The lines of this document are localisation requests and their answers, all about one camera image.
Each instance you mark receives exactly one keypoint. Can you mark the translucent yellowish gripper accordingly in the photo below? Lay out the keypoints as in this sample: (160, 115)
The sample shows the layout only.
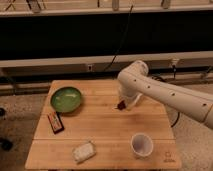
(130, 102)

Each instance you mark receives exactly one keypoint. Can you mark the red pepper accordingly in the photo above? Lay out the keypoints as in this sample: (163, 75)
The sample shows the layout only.
(121, 105)

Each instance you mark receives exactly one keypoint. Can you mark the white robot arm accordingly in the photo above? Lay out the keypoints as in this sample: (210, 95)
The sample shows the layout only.
(134, 82)

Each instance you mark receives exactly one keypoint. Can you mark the white ceramic cup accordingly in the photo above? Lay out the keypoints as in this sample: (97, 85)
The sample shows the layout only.
(141, 145)

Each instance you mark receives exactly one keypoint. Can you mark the wooden table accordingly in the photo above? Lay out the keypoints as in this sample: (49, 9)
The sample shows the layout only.
(109, 129)

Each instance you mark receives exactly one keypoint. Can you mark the green bowl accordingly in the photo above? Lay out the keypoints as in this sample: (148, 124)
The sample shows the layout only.
(66, 99)

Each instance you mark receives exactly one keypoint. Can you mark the white wrapped sponge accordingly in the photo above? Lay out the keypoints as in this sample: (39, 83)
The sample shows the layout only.
(84, 152)

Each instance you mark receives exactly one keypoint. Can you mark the red and black candy bar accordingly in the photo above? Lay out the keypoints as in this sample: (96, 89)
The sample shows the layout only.
(55, 122)

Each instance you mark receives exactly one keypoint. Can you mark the black caster wheel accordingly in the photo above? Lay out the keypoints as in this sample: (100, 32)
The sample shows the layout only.
(6, 144)

